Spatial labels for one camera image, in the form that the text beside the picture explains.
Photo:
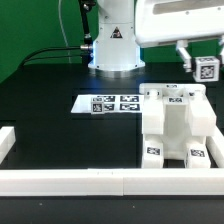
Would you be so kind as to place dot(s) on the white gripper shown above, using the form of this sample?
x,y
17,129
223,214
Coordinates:
x,y
163,22

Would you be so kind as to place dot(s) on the white chair back long part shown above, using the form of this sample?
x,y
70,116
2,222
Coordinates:
x,y
201,117

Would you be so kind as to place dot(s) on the white chair seat part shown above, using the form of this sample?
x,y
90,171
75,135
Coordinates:
x,y
175,143

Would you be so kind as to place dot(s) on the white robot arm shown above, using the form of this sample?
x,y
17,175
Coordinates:
x,y
127,26

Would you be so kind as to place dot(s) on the white marker sheet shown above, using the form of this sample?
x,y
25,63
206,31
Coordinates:
x,y
112,103

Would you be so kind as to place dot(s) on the white right rail block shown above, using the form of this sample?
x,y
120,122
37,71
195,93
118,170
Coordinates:
x,y
215,145

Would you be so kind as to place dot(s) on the white rail block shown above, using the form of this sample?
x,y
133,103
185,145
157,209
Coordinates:
x,y
215,145
7,140

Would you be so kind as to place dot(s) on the white left rail block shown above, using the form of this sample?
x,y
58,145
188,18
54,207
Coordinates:
x,y
7,140

